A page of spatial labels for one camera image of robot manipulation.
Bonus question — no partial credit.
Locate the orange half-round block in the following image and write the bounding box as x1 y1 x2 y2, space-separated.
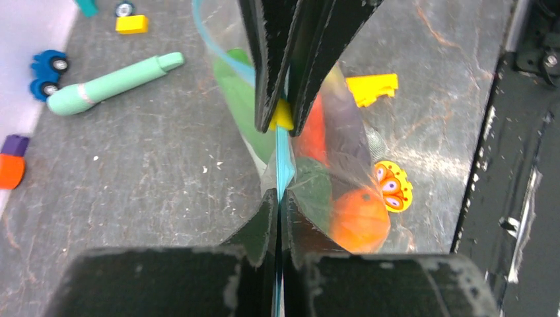
1 153 25 190

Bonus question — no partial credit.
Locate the teal triangle block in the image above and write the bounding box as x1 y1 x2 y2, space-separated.
74 0 98 18

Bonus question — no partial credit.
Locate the yellow small brick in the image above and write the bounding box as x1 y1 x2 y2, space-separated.
116 15 149 35

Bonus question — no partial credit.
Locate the yellow red round toy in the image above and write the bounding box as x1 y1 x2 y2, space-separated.
374 160 413 213

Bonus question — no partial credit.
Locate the mint green toy microphone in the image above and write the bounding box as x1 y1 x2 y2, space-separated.
46 52 185 116

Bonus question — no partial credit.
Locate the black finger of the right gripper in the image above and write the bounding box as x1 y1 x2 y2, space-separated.
287 0 383 137
238 0 301 133

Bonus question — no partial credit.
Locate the blue toy car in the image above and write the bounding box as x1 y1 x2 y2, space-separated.
29 50 69 102

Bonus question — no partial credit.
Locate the purple small block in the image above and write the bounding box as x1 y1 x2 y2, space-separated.
1 134 30 157

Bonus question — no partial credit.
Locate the teal round token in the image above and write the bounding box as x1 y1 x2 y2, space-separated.
114 1 135 18

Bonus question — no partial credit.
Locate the orange toy wedge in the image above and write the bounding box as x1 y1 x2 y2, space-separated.
345 73 399 108

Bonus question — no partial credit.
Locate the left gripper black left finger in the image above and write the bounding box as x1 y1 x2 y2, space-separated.
45 189 278 316

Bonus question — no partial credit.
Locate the light green toy bean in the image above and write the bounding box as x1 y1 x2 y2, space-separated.
212 48 275 166

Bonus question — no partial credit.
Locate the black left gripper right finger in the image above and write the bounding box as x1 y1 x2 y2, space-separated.
281 191 499 316

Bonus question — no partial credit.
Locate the clear zip top bag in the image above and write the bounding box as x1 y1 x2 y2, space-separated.
192 0 392 256

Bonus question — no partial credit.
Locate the orange green toy mango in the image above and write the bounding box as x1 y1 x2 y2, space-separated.
329 188 391 253

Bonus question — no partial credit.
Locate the dark green toy cucumber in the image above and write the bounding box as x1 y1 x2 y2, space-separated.
289 157 332 234

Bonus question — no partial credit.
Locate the grey toy microphone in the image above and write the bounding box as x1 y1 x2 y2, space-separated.
365 126 388 162

